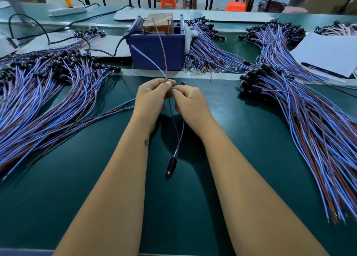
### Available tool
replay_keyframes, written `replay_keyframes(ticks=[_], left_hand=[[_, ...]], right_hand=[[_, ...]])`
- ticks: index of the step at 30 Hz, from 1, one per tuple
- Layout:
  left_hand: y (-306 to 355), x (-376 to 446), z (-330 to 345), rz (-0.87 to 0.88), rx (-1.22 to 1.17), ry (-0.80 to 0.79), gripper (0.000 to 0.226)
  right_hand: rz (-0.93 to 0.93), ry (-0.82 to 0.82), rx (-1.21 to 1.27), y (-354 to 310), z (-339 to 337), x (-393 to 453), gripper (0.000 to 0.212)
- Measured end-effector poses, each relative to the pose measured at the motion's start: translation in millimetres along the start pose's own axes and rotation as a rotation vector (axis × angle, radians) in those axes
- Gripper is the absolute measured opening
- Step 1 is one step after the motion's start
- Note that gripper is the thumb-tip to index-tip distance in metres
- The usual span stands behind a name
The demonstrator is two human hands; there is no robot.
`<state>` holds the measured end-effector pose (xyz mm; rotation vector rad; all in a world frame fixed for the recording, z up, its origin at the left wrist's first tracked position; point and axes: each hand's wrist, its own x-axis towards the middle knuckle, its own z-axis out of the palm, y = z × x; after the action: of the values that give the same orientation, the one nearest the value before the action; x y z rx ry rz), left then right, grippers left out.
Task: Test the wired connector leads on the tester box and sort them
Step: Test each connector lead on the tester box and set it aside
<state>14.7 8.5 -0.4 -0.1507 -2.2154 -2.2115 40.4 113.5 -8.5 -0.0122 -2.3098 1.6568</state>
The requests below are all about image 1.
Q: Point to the orange plug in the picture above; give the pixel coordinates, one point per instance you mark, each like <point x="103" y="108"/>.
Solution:
<point x="68" y="2"/>

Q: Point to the white plastic device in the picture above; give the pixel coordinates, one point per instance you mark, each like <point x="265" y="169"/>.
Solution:
<point x="6" y="45"/>

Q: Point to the brown cardboard block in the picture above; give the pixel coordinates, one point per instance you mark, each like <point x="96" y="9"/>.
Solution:
<point x="158" y="22"/>

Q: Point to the white paper sheet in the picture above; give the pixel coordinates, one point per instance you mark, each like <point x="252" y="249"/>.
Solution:
<point x="329" y="53"/>

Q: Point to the person's left forearm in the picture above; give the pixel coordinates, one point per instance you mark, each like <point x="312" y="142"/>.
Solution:
<point x="106" y="200"/>

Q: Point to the white power strip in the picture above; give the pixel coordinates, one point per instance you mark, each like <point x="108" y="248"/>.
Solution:
<point x="68" y="11"/>

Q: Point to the pink plastic stool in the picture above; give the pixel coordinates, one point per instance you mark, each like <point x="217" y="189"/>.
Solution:
<point x="295" y="10"/>

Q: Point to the white flat mat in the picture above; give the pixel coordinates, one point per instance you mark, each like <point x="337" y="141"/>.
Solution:
<point x="133" y="14"/>
<point x="106" y="45"/>
<point x="239" y="16"/>

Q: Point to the person's left hand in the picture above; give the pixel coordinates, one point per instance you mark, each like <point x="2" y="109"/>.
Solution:
<point x="150" y="101"/>

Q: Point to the person's right forearm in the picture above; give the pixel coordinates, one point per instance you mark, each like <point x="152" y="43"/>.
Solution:
<point x="262" y="200"/>

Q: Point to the black pen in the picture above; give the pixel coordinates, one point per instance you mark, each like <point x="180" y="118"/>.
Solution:
<point x="323" y="70"/>

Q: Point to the person's right hand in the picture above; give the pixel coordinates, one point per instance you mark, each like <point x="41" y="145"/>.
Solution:
<point x="192" y="109"/>

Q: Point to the blue plastic tester box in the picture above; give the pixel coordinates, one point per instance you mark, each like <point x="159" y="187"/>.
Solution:
<point x="167" y="52"/>

